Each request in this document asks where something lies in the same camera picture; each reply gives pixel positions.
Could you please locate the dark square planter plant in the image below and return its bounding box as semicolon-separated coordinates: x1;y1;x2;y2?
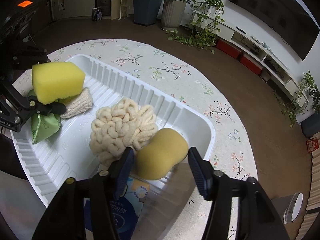
118;0;172;27

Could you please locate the large leaf corner plant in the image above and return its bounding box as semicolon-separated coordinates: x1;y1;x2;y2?
274;70;319;138

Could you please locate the white plastic tray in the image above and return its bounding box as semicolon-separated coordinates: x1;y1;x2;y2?
10;53;217;240

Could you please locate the cream chenille loop cloth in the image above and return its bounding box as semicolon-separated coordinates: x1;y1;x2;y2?
89;98;158;167

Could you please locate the white tv console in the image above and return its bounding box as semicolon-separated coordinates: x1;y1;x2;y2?
195;11;309;106

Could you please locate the floral tablecloth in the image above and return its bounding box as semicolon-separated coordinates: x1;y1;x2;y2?
1;39;257;239

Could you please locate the trailing vine plant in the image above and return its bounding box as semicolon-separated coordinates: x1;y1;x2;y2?
166;0;225;53

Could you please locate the green satin cloth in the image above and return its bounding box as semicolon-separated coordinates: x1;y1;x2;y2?
26;89;73;145

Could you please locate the tan gourd-shaped sponge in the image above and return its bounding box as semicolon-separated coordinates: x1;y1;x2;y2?
135;128;188;180

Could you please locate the yellow rectangular sponge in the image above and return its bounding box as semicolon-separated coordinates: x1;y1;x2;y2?
32;62;86;105

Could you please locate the blue tissue pack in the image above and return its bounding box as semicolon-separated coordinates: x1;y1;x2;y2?
83;175;151;240

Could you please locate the white ribbed planter plant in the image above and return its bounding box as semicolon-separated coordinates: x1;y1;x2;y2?
161;0;190;31

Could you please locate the cream knitted pad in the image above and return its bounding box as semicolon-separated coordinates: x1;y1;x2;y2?
60;87;93;119

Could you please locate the beige curtain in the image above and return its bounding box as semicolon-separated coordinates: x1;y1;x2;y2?
296;149;320;239

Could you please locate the wall television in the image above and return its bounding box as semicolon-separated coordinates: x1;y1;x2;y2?
229;0;319;60

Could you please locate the white round floor device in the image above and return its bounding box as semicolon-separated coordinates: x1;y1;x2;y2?
271;192;303;224

